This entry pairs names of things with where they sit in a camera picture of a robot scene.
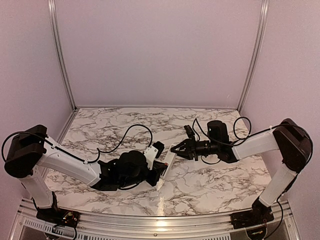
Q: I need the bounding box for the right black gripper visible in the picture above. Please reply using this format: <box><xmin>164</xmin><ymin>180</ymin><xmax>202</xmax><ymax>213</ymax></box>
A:
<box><xmin>171</xmin><ymin>135</ymin><xmax>220</xmax><ymax>161</ymax></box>

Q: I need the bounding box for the white remote control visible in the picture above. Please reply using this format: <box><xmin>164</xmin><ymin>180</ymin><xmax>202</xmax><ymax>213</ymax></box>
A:
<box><xmin>155</xmin><ymin>143</ymin><xmax>177</xmax><ymax>191</ymax></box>

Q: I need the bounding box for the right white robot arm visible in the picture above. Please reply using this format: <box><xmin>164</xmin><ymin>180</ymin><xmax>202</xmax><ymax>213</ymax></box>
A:
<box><xmin>170</xmin><ymin>118</ymin><xmax>314</xmax><ymax>224</ymax></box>

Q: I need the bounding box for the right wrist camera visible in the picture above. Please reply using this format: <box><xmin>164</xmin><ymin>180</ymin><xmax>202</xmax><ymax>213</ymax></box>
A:
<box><xmin>183</xmin><ymin>125</ymin><xmax>195</xmax><ymax>140</ymax></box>

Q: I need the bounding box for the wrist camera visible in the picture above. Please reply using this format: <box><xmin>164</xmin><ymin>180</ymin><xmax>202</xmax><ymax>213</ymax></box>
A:
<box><xmin>152</xmin><ymin>141</ymin><xmax>165</xmax><ymax>159</ymax></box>
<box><xmin>183</xmin><ymin>125</ymin><xmax>195</xmax><ymax>140</ymax></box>

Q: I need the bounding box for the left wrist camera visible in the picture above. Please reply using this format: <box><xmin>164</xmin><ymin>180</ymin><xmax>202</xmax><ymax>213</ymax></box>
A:
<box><xmin>152</xmin><ymin>141</ymin><xmax>165</xmax><ymax>159</ymax></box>

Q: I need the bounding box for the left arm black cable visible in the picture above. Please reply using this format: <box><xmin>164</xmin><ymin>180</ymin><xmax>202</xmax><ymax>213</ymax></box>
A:
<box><xmin>1</xmin><ymin>124</ymin><xmax>154</xmax><ymax>191</ymax></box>

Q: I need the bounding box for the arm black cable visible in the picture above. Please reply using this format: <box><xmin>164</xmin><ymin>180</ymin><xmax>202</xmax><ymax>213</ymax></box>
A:
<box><xmin>192</xmin><ymin>116</ymin><xmax>313</xmax><ymax>240</ymax></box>
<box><xmin>1</xmin><ymin>124</ymin><xmax>154</xmax><ymax>191</ymax></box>

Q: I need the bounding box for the front aluminium rail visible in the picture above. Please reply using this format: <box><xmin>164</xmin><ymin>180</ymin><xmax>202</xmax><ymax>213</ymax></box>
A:
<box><xmin>14</xmin><ymin>198</ymin><xmax>301</xmax><ymax>240</ymax></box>

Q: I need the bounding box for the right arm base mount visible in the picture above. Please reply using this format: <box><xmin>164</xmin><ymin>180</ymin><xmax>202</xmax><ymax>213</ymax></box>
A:
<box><xmin>230</xmin><ymin>210</ymin><xmax>275</xmax><ymax>229</ymax></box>

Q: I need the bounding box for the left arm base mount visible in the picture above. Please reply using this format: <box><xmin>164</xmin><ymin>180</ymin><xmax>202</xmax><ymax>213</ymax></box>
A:
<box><xmin>36</xmin><ymin>208</ymin><xmax>80</xmax><ymax>228</ymax></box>

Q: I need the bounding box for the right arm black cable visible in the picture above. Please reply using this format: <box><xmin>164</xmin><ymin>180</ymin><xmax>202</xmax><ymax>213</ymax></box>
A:
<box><xmin>192</xmin><ymin>116</ymin><xmax>313</xmax><ymax>240</ymax></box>

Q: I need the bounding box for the right aluminium frame post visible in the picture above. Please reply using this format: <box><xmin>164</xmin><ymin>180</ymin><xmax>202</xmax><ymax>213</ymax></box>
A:
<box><xmin>237</xmin><ymin>0</ymin><xmax>270</xmax><ymax>113</ymax></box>

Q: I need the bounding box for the aluminium frame post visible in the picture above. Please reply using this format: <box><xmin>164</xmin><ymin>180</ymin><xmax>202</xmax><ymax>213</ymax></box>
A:
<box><xmin>48</xmin><ymin>0</ymin><xmax>77</xmax><ymax>112</ymax></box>
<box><xmin>237</xmin><ymin>0</ymin><xmax>270</xmax><ymax>113</ymax></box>

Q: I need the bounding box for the left aluminium frame post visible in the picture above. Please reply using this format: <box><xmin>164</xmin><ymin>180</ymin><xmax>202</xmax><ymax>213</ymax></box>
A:
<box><xmin>48</xmin><ymin>0</ymin><xmax>77</xmax><ymax>112</ymax></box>

